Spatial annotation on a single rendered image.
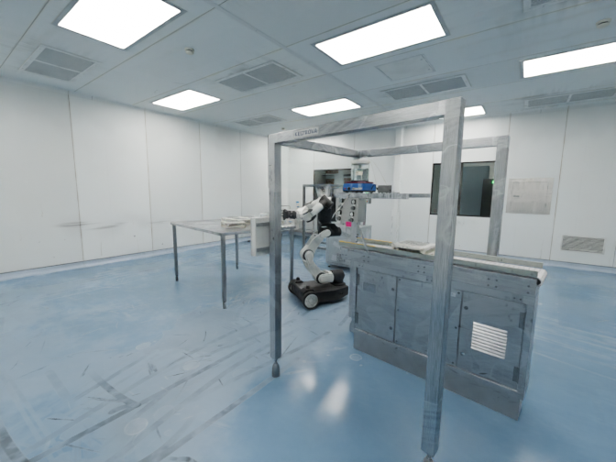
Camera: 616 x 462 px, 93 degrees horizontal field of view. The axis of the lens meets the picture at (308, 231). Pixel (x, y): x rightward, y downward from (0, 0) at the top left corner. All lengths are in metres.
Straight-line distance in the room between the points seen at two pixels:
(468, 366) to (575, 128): 5.64
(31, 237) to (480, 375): 6.04
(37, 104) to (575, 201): 9.09
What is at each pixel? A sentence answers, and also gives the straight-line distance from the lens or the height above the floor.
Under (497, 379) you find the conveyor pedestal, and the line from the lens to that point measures 2.29.
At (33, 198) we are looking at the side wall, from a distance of 6.17.
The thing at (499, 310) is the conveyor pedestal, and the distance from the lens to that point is 2.12.
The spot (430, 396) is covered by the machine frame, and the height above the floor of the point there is 0.43.
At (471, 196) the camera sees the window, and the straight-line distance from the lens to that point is 7.19.
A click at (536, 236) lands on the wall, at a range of 7.17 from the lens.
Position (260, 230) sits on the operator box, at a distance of 1.96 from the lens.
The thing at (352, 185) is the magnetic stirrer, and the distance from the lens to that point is 2.38.
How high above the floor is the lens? 1.32
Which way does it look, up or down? 8 degrees down
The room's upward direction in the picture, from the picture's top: 1 degrees clockwise
